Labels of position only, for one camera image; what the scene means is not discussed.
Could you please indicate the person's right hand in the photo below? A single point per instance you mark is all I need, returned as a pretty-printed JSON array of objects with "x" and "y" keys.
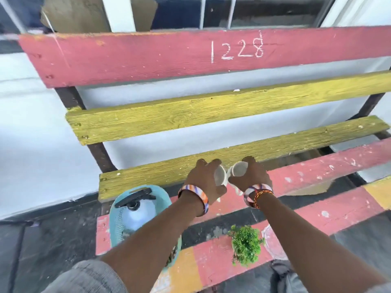
[{"x": 253, "y": 176}]

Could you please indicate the person's left hand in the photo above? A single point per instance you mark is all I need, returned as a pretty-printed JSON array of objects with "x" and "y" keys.
[{"x": 201, "y": 180}]

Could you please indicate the person's left fingers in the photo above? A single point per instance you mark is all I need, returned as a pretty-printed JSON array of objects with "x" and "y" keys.
[{"x": 210, "y": 163}]

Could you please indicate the person's right fingers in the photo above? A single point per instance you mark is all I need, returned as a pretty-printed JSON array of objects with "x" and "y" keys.
[{"x": 249, "y": 163}]

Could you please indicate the small white cup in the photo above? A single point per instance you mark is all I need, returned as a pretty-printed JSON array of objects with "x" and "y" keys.
[
  {"x": 220, "y": 177},
  {"x": 239, "y": 170}
]

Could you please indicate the person's left forearm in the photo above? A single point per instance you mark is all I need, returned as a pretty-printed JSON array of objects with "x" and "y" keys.
[{"x": 152, "y": 244}]

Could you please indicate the person's right forearm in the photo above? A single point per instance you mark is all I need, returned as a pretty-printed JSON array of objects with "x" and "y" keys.
[{"x": 308, "y": 244}]

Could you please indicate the striped white purple wristband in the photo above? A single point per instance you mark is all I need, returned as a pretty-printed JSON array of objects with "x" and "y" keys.
[{"x": 258, "y": 189}]

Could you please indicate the striped orange purple wristband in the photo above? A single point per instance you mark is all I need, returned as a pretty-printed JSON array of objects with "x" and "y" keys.
[{"x": 198, "y": 195}]

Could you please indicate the red and yellow wooden bench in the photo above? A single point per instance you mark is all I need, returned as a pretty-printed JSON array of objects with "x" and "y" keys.
[{"x": 213, "y": 97}]

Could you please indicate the small green artificial plant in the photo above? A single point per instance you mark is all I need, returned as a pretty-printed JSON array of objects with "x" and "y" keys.
[{"x": 246, "y": 244}]

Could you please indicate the clear plastic bag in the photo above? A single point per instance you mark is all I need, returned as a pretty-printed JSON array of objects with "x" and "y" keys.
[{"x": 273, "y": 242}]

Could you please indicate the clear spray bottle black trigger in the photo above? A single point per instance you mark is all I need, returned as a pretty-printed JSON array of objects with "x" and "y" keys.
[{"x": 137, "y": 216}]

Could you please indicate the light blue plastic basket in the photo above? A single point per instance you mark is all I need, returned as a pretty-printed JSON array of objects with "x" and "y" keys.
[{"x": 117, "y": 222}]

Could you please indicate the grey cloth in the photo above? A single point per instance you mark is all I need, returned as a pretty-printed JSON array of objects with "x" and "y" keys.
[{"x": 285, "y": 276}]

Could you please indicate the white metal window bars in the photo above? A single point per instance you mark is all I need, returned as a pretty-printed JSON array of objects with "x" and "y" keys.
[{"x": 232, "y": 12}]

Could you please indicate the grey sleeve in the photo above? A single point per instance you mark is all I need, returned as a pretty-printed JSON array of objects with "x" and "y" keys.
[{"x": 88, "y": 277}]

